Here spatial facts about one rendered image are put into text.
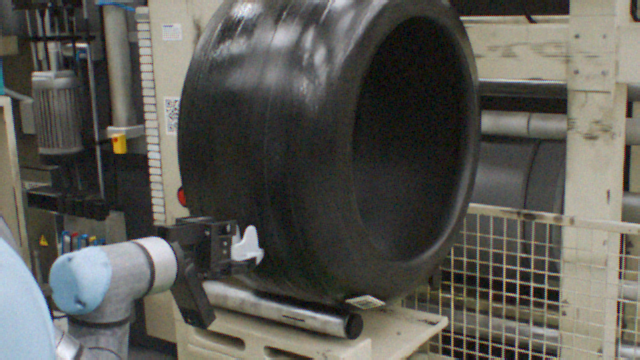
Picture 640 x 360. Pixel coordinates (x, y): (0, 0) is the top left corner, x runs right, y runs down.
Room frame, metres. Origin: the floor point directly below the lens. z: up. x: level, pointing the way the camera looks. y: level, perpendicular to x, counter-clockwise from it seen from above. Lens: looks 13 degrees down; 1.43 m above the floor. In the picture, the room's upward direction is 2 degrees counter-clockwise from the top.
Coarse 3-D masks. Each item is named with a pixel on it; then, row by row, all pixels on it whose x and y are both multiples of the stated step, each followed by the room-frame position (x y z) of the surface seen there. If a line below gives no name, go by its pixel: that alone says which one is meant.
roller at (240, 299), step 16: (208, 288) 1.44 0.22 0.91; (224, 288) 1.42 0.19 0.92; (240, 288) 1.41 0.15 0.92; (224, 304) 1.41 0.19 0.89; (240, 304) 1.39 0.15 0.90; (256, 304) 1.37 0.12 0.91; (272, 304) 1.35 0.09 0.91; (288, 304) 1.33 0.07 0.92; (304, 304) 1.32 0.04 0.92; (288, 320) 1.32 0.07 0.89; (304, 320) 1.30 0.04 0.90; (320, 320) 1.28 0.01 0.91; (336, 320) 1.27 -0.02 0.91; (352, 320) 1.26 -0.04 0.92; (336, 336) 1.27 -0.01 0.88; (352, 336) 1.25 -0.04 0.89
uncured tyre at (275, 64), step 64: (256, 0) 1.32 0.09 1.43; (320, 0) 1.25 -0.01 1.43; (384, 0) 1.28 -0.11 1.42; (192, 64) 1.30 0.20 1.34; (256, 64) 1.22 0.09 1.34; (320, 64) 1.18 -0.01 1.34; (384, 64) 1.70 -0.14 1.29; (448, 64) 1.61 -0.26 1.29; (192, 128) 1.25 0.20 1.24; (256, 128) 1.18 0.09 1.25; (320, 128) 1.15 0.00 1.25; (384, 128) 1.72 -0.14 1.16; (448, 128) 1.63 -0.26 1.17; (192, 192) 1.26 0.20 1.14; (256, 192) 1.18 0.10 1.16; (320, 192) 1.15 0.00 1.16; (384, 192) 1.66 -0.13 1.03; (448, 192) 1.58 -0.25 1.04; (320, 256) 1.17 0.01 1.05; (384, 256) 1.53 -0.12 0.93
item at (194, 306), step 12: (192, 264) 1.07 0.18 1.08; (192, 276) 1.07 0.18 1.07; (180, 288) 1.07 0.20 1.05; (192, 288) 1.07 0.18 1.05; (180, 300) 1.09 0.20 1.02; (192, 300) 1.07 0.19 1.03; (204, 300) 1.09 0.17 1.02; (180, 312) 1.11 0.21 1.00; (192, 312) 1.09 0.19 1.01; (204, 312) 1.09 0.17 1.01; (192, 324) 1.10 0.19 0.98; (204, 324) 1.09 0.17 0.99
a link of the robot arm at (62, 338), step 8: (56, 328) 0.83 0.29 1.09; (56, 336) 0.82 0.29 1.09; (64, 336) 0.83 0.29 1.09; (72, 336) 0.85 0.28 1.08; (56, 344) 0.81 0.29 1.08; (64, 344) 0.82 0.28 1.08; (72, 344) 0.83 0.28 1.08; (80, 344) 0.84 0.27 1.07; (56, 352) 0.81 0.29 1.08; (64, 352) 0.81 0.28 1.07; (72, 352) 0.82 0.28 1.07; (80, 352) 0.83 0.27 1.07; (88, 352) 0.84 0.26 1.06; (96, 352) 0.88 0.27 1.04; (104, 352) 0.88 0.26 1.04; (112, 352) 0.89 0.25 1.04
